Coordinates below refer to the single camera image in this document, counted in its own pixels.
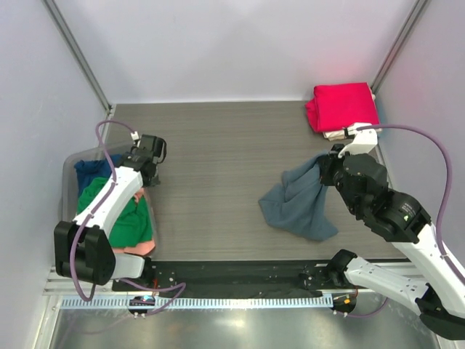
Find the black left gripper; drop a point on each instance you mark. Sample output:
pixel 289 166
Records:
pixel 152 182

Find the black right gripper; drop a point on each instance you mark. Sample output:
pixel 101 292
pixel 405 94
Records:
pixel 328 162

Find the grey blue t shirt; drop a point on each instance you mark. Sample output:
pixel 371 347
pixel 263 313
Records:
pixel 297 203

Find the clear plastic storage bin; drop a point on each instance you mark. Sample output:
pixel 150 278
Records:
pixel 70 186

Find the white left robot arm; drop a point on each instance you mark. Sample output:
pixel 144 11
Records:
pixel 82 250

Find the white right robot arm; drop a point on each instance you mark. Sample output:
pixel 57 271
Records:
pixel 401 220

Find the folded cream t shirt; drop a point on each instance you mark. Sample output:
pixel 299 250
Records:
pixel 336 135

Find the folded red t shirt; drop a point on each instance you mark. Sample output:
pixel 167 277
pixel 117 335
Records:
pixel 320 91

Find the navy blue t shirt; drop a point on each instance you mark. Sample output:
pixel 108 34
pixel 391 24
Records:
pixel 87 171

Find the green t shirt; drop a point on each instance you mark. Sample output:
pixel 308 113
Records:
pixel 89 193

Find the pink t shirt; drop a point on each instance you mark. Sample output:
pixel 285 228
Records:
pixel 133 232

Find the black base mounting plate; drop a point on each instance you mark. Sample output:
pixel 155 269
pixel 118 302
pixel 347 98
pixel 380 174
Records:
pixel 303 274

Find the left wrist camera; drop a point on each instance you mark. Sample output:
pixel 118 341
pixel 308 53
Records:
pixel 154 146

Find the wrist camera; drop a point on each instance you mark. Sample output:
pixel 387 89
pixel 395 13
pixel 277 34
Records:
pixel 364 141
pixel 154 146

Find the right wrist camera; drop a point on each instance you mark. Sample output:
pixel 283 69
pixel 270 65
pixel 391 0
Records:
pixel 364 141

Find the right aluminium corner post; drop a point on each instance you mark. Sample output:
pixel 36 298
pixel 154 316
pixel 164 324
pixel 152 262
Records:
pixel 407 28

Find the aluminium corner post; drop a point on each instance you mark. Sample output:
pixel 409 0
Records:
pixel 407 28
pixel 78 55

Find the left aluminium corner post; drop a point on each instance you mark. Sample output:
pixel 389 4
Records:
pixel 78 55

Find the white slotted cable duct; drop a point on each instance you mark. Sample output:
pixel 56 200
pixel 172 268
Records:
pixel 146 302

